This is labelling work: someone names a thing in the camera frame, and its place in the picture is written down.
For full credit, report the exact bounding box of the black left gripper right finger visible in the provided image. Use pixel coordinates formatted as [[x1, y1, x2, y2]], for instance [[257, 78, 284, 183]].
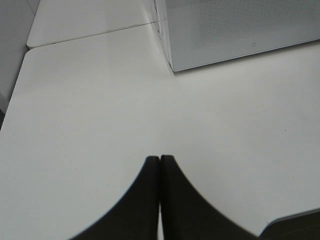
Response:
[[160, 155, 257, 240]]

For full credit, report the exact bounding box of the white microwave door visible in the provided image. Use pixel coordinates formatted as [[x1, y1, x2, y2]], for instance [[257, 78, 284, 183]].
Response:
[[165, 0, 320, 72]]

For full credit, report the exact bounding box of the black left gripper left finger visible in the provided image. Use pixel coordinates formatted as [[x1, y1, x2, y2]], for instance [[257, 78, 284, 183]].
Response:
[[73, 156, 160, 240]]

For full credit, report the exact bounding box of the white microwave oven body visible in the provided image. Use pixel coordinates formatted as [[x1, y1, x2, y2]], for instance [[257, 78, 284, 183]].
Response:
[[150, 0, 174, 70]]

